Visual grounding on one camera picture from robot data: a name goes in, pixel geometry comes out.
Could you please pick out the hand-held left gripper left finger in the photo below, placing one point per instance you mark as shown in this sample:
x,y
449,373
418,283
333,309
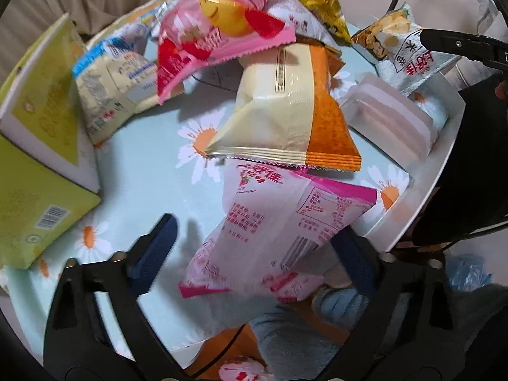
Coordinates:
x,y
160,242

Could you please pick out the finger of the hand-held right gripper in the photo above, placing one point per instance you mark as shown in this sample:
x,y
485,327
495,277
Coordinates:
x,y
456,43

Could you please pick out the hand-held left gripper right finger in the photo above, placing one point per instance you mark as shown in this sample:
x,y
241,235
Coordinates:
x,y
357,264

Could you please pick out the silver chips snack packet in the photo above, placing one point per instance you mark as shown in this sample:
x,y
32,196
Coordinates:
x,y
401,47

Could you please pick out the pink white snack packet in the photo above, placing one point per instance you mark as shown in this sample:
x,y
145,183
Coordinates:
x,y
270,222

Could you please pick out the gold snack packet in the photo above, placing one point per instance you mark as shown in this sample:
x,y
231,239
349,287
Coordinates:
x,y
317,0

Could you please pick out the yellow green cardboard box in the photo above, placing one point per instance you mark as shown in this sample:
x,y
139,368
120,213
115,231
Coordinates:
x,y
43,135

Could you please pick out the blue cream snack packet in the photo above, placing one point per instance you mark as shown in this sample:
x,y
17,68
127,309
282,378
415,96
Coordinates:
x,y
111,91

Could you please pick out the cream orange snack packet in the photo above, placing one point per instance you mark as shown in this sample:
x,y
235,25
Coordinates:
x,y
285,107

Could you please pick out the red pink snack packet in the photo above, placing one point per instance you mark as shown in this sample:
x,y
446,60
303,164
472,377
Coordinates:
x,y
186,51

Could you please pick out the pink striped yellow packet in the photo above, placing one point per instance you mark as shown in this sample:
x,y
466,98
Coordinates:
x,y
226,8

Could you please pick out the daisy print tablecloth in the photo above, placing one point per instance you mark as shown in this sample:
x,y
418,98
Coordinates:
x,y
158,174

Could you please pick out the person's grey trouser leg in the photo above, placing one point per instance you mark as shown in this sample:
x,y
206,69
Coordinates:
x,y
293,337

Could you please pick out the pink white plastic tray pack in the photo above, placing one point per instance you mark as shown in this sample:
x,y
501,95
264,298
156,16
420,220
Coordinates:
x,y
389,115

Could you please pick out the blue plastic bag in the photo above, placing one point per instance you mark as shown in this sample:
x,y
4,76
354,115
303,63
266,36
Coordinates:
x,y
468,274

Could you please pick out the dark cloth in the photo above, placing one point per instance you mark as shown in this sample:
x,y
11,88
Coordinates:
x,y
468,166

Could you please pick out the pink packet with red label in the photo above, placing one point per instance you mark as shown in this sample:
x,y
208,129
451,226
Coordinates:
x,y
242,371

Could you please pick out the small silver snack packet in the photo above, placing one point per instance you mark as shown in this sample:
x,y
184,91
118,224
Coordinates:
x,y
158,16

